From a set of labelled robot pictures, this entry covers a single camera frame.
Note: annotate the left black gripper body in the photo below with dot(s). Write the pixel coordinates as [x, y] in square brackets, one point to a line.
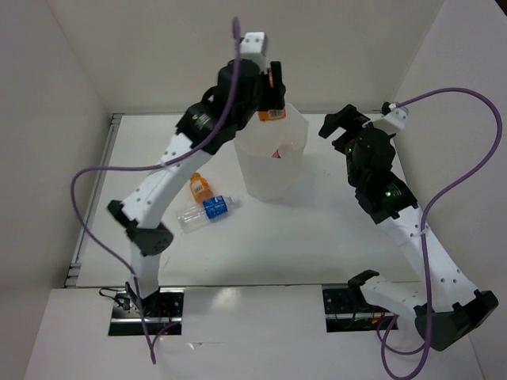
[250, 108]

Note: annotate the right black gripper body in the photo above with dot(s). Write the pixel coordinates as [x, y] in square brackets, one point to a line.
[352, 165]

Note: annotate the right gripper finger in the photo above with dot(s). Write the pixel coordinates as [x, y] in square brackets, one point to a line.
[349, 119]
[345, 143]

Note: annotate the orange juice bottle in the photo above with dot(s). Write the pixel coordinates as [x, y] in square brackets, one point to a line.
[200, 188]
[272, 112]

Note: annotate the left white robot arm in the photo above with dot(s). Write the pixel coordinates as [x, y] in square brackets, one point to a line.
[224, 109]

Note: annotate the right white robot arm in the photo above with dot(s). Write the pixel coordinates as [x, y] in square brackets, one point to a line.
[455, 306]

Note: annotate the translucent white bin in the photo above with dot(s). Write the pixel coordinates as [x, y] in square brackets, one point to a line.
[267, 178]

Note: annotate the blue label clear bottle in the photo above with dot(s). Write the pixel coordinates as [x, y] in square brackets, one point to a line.
[210, 211]

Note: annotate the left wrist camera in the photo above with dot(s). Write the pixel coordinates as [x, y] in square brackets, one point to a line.
[254, 47]

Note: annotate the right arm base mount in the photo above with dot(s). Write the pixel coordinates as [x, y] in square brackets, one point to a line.
[342, 316]

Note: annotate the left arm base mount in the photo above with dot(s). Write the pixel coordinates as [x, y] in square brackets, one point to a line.
[163, 315]

